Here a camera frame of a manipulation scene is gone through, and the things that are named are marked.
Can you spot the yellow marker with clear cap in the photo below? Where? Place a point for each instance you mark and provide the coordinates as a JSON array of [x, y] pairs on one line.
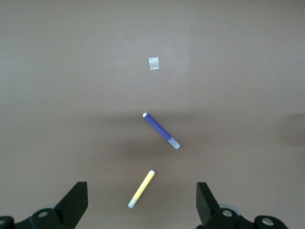
[[143, 187]]

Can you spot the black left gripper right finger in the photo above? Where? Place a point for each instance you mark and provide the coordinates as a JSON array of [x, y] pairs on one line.
[[207, 207]]

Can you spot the small clear tape piece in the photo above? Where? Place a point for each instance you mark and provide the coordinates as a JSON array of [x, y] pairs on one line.
[[153, 63]]

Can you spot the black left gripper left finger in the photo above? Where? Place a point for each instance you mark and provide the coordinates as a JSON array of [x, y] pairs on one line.
[[71, 205]]

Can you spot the purple marker with clear cap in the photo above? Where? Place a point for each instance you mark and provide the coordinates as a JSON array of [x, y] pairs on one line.
[[158, 128]]

